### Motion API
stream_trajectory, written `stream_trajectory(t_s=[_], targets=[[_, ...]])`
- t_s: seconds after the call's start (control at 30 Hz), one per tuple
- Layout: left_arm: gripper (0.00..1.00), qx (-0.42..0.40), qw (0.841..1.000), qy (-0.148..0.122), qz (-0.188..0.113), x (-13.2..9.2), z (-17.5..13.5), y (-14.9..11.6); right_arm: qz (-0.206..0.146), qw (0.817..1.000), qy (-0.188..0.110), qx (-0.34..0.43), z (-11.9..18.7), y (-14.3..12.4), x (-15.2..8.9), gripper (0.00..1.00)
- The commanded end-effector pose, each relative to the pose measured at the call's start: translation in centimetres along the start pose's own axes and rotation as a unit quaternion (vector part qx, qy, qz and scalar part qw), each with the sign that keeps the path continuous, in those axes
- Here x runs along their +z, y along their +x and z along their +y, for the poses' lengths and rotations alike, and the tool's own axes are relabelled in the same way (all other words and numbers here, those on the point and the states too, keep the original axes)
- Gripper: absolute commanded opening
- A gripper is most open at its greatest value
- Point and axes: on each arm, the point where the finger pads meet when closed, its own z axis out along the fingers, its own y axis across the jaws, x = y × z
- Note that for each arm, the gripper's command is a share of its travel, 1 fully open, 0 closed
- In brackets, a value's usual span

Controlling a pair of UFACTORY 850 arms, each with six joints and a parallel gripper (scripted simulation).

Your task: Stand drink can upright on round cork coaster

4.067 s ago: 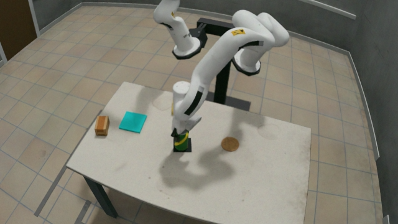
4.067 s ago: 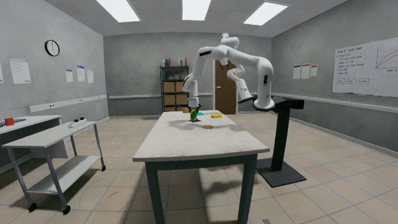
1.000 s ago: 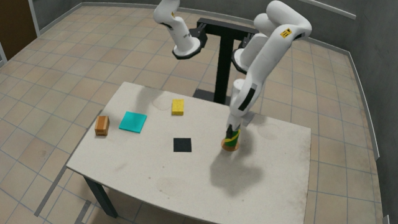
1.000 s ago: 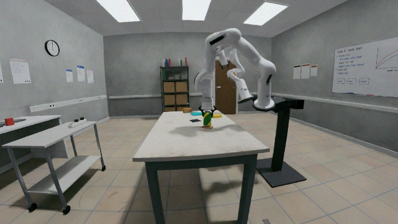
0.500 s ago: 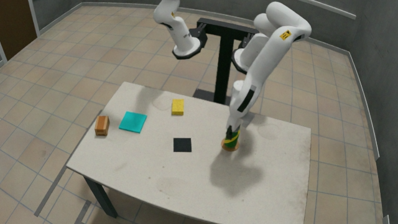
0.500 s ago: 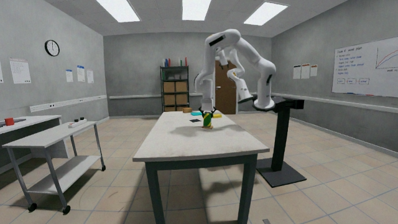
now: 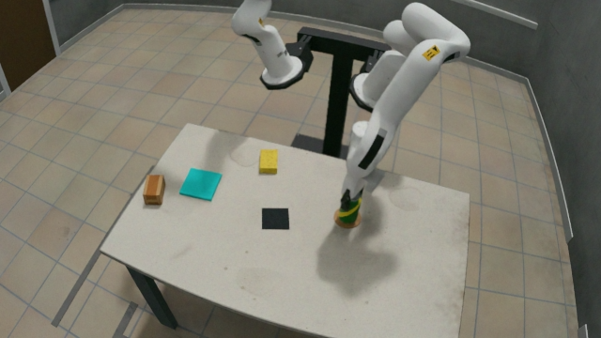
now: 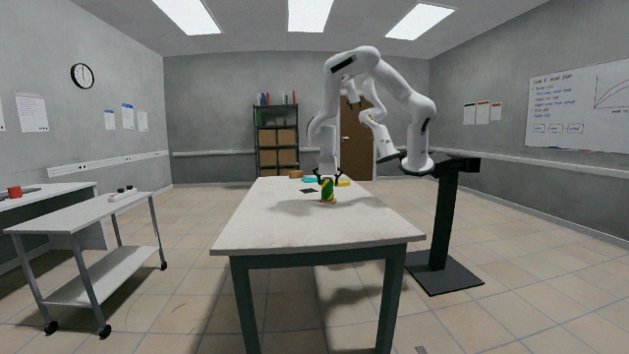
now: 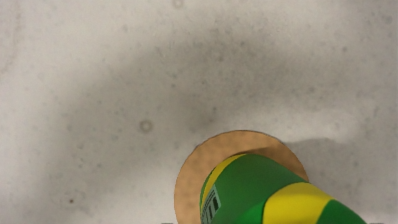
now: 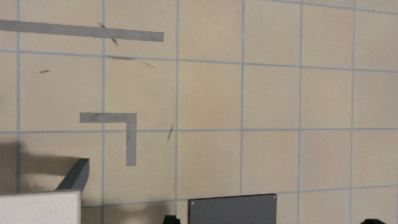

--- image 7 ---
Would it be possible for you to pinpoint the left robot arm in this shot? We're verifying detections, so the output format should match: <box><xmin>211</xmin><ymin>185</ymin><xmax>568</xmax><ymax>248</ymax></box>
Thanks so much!
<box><xmin>347</xmin><ymin>3</ymin><xmax>470</xmax><ymax>193</ymax></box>

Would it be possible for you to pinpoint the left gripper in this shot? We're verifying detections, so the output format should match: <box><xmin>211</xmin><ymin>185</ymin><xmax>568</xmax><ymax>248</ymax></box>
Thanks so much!
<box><xmin>340</xmin><ymin>172</ymin><xmax>366</xmax><ymax>212</ymax></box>

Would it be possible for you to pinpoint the green drink can with yellow stripe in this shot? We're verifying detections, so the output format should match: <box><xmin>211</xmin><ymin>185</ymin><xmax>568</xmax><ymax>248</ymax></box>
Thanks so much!
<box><xmin>338</xmin><ymin>192</ymin><xmax>362</xmax><ymax>223</ymax></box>

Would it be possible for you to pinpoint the dark grey square tile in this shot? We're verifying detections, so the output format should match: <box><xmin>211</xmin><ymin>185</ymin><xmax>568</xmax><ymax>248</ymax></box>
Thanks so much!
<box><xmin>262</xmin><ymin>207</ymin><xmax>289</xmax><ymax>230</ymax></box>

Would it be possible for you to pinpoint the flat turquoise square tile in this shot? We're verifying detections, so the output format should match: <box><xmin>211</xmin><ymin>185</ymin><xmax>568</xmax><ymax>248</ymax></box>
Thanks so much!
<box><xmin>179</xmin><ymin>168</ymin><xmax>222</xmax><ymax>202</ymax></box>

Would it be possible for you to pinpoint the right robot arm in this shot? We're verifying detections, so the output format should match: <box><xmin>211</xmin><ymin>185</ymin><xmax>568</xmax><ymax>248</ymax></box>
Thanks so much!
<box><xmin>231</xmin><ymin>0</ymin><xmax>302</xmax><ymax>85</ymax></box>

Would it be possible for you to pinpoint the small brown cardboard box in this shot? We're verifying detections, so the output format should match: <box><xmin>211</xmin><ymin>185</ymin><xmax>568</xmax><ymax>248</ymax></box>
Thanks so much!
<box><xmin>143</xmin><ymin>175</ymin><xmax>165</xmax><ymax>205</ymax></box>

